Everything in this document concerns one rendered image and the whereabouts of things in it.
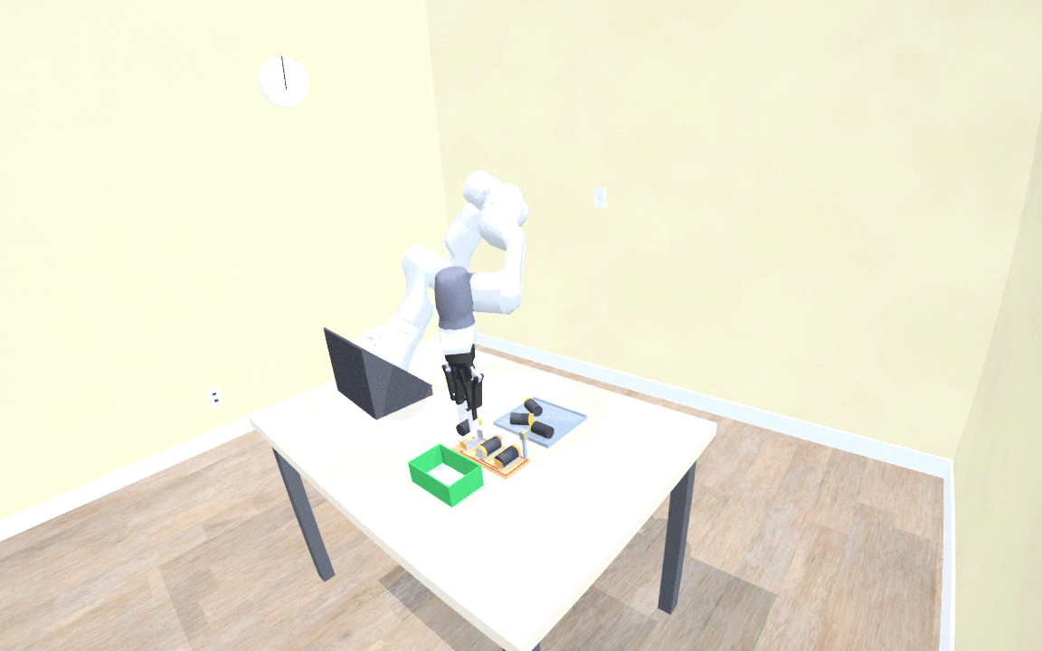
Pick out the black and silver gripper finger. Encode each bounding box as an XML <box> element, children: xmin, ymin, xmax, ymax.
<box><xmin>441</xmin><ymin>364</ymin><xmax>468</xmax><ymax>423</ymax></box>
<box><xmin>458</xmin><ymin>366</ymin><xmax>483</xmax><ymax>433</ymax></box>

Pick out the green open-top box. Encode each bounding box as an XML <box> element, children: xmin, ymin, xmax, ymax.
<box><xmin>408</xmin><ymin>444</ymin><xmax>483</xmax><ymax>508</ymax></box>

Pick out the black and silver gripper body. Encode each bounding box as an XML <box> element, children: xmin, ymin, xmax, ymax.
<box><xmin>444</xmin><ymin>343</ymin><xmax>476</xmax><ymax>381</ymax></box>

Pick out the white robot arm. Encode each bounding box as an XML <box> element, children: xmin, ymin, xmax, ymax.
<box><xmin>351</xmin><ymin>171</ymin><xmax>529</xmax><ymax>372</ymax></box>

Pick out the black battery with yellow end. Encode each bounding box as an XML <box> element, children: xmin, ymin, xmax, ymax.
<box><xmin>523</xmin><ymin>397</ymin><xmax>543</xmax><ymax>417</ymax></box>
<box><xmin>456</xmin><ymin>416</ymin><xmax>482</xmax><ymax>437</ymax></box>
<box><xmin>494</xmin><ymin>444</ymin><xmax>521</xmax><ymax>467</ymax></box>
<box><xmin>529</xmin><ymin>420</ymin><xmax>554</xmax><ymax>439</ymax></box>
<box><xmin>508</xmin><ymin>412</ymin><xmax>534</xmax><ymax>426</ymax></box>
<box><xmin>477</xmin><ymin>436</ymin><xmax>502</xmax><ymax>458</ymax></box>

